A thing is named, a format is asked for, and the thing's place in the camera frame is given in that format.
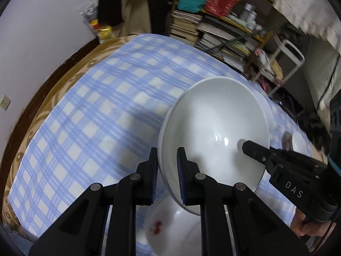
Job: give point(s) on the row of toiletry bottles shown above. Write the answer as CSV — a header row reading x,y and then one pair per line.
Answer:
x,y
250,16

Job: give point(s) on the white trolley cart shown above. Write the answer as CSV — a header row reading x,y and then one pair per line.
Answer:
x,y
295,50

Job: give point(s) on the blue checked tablecloth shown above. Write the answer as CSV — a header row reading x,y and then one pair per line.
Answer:
x,y
93,112

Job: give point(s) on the white quilt with black trim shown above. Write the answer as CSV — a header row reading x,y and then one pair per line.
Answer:
x,y
322,80

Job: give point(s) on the black pole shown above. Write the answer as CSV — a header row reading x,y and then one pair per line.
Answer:
x,y
247,36

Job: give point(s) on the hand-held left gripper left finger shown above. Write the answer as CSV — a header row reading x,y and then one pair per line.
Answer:
x,y
153,176

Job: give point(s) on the wall socket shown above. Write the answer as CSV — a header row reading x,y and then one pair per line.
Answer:
x,y
4,102

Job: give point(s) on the floral ruffled curtain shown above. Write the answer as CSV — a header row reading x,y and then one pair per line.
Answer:
x,y
306,5

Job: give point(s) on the person's right hand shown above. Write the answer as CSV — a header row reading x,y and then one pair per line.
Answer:
x,y
306,226

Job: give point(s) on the black hanging garment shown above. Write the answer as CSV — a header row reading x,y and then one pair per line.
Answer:
x,y
109,0

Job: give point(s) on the stack of books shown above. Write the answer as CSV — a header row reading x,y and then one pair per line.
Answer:
x,y
185,26

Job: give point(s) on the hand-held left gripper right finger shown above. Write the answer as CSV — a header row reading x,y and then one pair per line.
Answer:
x,y
181,176

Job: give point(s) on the beige hanging garment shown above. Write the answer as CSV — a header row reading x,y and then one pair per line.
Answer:
x,y
135,5

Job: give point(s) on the pile of magazines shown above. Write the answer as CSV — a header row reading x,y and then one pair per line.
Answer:
x,y
226,48

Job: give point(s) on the white cherry print plate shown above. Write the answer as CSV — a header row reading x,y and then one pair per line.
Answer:
x,y
181,232

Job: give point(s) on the plain white bowl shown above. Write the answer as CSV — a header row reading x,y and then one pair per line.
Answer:
x,y
213,117

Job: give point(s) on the small red patterned bowl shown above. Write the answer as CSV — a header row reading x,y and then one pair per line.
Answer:
x,y
298,144

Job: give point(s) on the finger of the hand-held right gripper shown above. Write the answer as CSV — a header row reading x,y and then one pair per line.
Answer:
x,y
257,153

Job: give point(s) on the plastic bag of snacks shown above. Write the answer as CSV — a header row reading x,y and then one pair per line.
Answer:
x,y
101,26

